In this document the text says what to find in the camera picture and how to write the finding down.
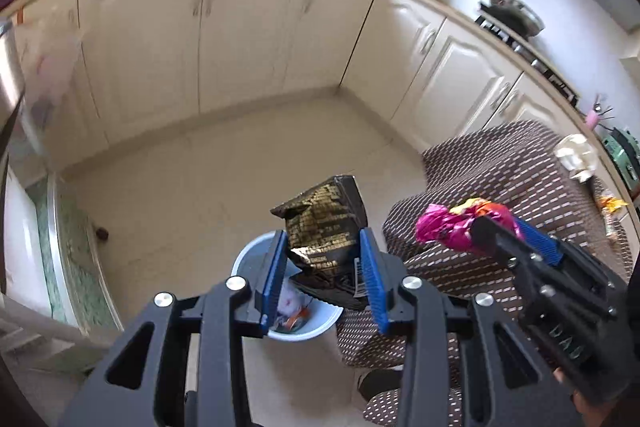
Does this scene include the black gold snack bag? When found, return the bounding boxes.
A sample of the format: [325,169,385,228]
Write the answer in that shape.
[271,174,368,311]

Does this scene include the orange snack wrapper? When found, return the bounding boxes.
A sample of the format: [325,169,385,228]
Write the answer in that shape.
[449,197,511,218]

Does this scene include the magenta snack wrapper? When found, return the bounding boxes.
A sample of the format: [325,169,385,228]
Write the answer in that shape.
[416,204,522,257]

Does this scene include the blue trash bucket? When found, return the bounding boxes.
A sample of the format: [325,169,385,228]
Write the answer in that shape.
[229,231,345,343]

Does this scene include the yellow red snack wrapper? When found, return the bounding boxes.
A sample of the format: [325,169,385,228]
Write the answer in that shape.
[596,188,627,242]

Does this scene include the brown polka dot tablecloth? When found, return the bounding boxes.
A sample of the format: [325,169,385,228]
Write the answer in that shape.
[337,121,639,426]

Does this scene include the white paper bag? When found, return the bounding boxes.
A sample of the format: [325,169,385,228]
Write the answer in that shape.
[553,133,599,183]

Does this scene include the green electric grill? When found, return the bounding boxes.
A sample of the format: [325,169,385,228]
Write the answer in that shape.
[603,128,640,194]

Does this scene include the pink utensil holder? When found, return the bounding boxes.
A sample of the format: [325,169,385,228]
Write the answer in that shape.
[585,93,613,130]

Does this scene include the gas stove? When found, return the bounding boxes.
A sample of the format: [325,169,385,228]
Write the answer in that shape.
[475,2,580,108]

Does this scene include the wok pan on stove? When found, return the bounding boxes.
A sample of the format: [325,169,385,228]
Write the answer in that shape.
[489,0,546,39]

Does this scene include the cream base cabinets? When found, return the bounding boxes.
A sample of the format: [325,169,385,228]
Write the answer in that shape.
[8,0,585,168]

